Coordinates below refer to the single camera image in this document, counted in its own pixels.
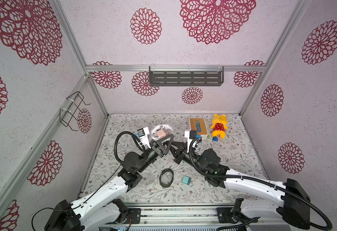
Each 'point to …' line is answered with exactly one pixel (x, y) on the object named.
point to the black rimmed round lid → (166, 177)
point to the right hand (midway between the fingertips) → (166, 142)
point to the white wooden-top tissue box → (199, 124)
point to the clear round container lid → (148, 178)
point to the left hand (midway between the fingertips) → (172, 136)
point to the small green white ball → (209, 137)
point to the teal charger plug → (187, 180)
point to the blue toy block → (215, 138)
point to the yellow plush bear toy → (218, 122)
